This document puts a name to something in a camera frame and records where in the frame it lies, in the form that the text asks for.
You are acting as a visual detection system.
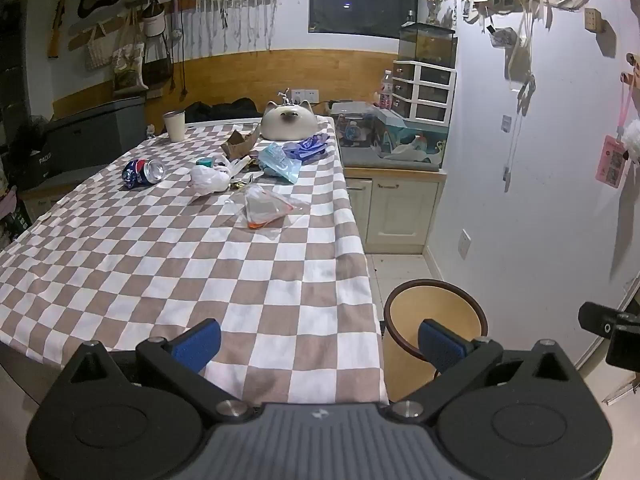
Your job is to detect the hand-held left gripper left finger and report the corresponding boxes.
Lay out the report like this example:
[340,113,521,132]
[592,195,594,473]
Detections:
[50,318,253,422]

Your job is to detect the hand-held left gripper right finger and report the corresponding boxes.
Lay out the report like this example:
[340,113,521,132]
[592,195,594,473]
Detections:
[386,318,588,422]

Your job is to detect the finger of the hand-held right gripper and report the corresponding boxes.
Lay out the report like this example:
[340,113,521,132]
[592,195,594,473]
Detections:
[605,324,640,372]
[578,301,640,341]

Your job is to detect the beige trash bin brown rim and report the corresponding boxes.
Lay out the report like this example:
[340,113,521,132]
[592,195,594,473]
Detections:
[382,280,489,403]

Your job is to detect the clear plastic bag orange residue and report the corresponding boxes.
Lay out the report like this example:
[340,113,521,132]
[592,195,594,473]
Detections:
[225,183,311,231]

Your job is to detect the white plastic bag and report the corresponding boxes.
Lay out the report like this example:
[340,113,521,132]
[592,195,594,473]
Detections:
[190,160,236,196]

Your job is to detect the crushed blue soda can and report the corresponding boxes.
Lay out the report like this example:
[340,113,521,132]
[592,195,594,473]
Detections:
[121,158,166,190]

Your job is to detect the light blue plastic wrapper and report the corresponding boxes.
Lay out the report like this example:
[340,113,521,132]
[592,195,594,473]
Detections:
[257,142,302,183]

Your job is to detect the brown cardboard piece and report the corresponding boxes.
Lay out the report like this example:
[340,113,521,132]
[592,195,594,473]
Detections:
[220,125,262,159]

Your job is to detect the dark blue plastic wrapper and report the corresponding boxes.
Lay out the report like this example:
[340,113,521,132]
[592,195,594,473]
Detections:
[283,134,329,162]

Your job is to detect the brown white checkered tablecloth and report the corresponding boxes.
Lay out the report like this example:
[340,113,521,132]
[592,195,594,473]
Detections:
[0,115,391,406]

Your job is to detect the cream cabinet wooden top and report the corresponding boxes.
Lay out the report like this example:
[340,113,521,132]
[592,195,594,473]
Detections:
[344,166,447,256]

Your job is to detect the white fluffy pompom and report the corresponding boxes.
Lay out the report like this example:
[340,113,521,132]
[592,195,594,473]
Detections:
[620,119,640,163]

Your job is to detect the grey mat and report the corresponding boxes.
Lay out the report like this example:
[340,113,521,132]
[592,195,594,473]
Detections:
[338,145,443,170]

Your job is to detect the cream low cabinet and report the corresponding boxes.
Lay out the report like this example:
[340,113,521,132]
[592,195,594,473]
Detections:
[20,160,121,221]

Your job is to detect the white cup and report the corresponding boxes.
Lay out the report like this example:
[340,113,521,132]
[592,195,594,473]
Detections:
[163,110,187,142]

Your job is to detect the black cloth bundle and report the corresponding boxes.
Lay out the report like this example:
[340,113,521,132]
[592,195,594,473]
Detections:
[185,97,261,122]

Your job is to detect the grey storage box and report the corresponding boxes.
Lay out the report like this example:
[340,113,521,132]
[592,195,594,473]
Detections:
[42,96,147,171]

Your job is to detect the white cat-shaped ceramic dome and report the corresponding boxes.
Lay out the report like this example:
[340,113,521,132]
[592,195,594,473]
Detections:
[261,100,320,142]

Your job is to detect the clear lidded storage box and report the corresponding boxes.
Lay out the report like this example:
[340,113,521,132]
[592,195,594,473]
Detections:
[331,102,386,148]

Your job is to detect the white drawer unit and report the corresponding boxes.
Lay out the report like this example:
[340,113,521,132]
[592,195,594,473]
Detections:
[391,60,457,123]

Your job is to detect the plastic bottle red label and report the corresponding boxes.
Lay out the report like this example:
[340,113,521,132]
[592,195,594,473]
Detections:
[378,71,394,110]

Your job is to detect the dark tote bag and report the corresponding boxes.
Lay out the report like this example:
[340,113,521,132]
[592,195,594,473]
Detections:
[141,35,173,86]

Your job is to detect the printed canvas tote bag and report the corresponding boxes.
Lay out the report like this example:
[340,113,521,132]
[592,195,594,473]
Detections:
[111,10,148,96]

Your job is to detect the small dark hanging pouch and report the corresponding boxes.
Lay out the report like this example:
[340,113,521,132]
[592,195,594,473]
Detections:
[490,26,518,50]

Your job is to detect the glass fish tank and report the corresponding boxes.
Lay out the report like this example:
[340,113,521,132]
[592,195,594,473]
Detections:
[398,22,458,68]

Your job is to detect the white mesh bag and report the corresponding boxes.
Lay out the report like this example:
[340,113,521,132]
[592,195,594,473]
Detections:
[85,25,113,71]

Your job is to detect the white bucket bag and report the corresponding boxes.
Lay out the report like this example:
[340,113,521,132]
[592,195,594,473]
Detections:
[141,2,167,38]

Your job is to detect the vase of dried flowers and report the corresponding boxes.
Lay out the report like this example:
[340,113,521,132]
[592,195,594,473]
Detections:
[421,0,447,25]

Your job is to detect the pink card on lanyard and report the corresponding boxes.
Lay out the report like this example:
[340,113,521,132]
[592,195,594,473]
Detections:
[595,82,632,188]

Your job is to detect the hanging charm cord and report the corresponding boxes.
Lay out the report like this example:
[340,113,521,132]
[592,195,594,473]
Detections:
[502,10,537,193]

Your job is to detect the white macrame wall net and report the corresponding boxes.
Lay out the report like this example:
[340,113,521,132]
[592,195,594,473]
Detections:
[197,0,291,53]

